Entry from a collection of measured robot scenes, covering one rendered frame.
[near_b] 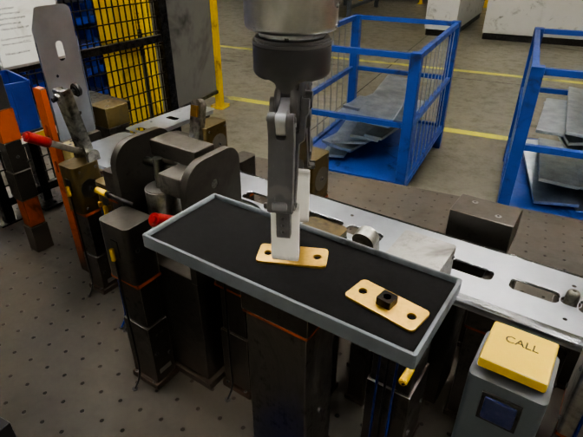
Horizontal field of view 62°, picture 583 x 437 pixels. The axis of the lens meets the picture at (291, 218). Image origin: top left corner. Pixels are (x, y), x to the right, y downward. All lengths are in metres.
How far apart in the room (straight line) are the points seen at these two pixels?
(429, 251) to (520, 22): 8.10
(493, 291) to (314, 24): 0.55
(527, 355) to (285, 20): 0.37
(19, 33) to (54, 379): 1.02
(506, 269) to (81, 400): 0.84
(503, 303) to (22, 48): 1.47
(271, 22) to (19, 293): 1.13
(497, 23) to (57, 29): 7.81
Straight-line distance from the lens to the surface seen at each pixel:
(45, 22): 1.44
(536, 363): 0.51
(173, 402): 1.05
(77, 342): 1.23
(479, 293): 0.84
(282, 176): 0.46
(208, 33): 4.72
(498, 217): 1.00
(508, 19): 8.74
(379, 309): 0.52
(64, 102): 1.14
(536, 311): 0.84
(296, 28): 0.44
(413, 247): 0.71
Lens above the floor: 1.50
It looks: 31 degrees down
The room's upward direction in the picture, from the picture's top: straight up
